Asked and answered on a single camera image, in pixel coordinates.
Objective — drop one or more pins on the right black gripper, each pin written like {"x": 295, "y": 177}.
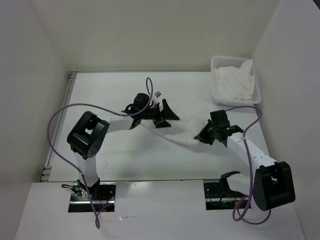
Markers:
{"x": 202, "y": 136}

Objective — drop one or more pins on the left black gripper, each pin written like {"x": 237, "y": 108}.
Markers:
{"x": 165, "y": 114}

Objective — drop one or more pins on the white pleated skirt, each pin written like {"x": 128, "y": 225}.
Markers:
{"x": 181, "y": 131}

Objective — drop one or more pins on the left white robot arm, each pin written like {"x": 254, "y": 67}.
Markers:
{"x": 87, "y": 136}

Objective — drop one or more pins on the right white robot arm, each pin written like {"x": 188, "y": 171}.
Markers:
{"x": 270, "y": 182}

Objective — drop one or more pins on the white skirts in basket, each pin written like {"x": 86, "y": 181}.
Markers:
{"x": 235, "y": 83}

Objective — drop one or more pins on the white perforated plastic basket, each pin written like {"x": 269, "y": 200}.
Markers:
{"x": 233, "y": 61}

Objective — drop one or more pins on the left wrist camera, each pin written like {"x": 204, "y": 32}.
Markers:
{"x": 155, "y": 98}

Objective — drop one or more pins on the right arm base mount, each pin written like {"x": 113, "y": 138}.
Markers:
{"x": 218, "y": 195}

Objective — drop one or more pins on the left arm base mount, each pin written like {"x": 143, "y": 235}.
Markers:
{"x": 103, "y": 199}

